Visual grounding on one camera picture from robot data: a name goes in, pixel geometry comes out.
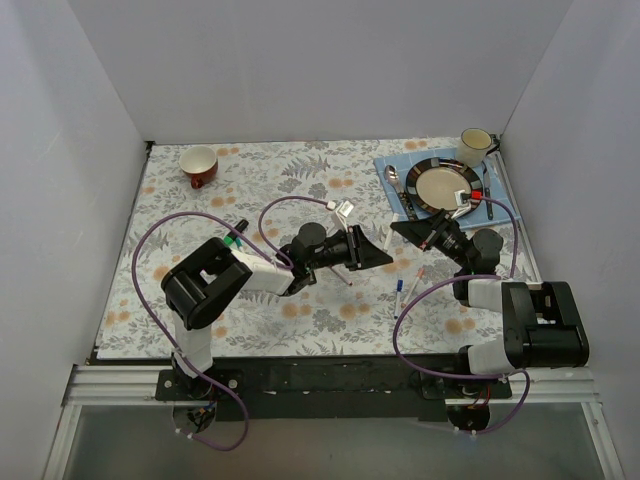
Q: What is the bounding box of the grey capped white pen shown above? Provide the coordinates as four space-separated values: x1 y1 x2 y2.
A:
383 213 399 252

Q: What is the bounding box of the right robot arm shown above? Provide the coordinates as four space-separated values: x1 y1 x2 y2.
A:
390 210 590 398

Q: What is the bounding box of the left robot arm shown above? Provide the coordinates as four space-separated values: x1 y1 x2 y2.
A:
161 222 393 400

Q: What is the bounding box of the pink capped white pen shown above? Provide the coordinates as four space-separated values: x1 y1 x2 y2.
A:
401 266 425 308

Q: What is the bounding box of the blue capped white pen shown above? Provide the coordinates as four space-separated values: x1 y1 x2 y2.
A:
393 279 404 319

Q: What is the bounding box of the black rimmed beige plate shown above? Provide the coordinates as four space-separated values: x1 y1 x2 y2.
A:
405 157 483 214

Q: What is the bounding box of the blue checked placemat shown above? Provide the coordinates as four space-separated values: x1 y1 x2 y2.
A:
373 147 521 243

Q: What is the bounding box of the cream enamel mug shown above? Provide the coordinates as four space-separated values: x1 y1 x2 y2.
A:
455 128 499 168

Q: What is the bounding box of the green capped black highlighter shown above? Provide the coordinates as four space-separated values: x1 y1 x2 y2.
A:
223 219 249 250

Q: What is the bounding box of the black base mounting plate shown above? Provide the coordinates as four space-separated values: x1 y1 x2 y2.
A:
155 355 512 422

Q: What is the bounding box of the red ceramic cup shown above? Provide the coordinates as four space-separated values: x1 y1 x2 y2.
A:
179 146 218 189

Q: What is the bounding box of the steel fork patterned handle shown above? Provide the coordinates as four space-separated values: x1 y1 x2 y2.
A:
397 191 418 221

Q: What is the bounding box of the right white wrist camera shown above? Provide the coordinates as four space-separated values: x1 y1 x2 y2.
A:
452 190 483 219

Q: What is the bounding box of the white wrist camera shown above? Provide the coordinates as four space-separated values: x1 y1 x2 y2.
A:
326 200 354 230
452 190 483 219

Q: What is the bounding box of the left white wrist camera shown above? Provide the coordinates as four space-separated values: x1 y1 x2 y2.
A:
326 200 354 230

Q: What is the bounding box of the steel spoon patterned handle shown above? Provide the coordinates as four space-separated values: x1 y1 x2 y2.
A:
384 165 404 194

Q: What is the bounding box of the steel knife patterned handle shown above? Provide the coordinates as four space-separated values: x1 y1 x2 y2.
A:
482 161 494 221

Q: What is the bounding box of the aluminium frame rail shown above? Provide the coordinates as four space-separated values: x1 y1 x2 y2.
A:
62 364 176 406

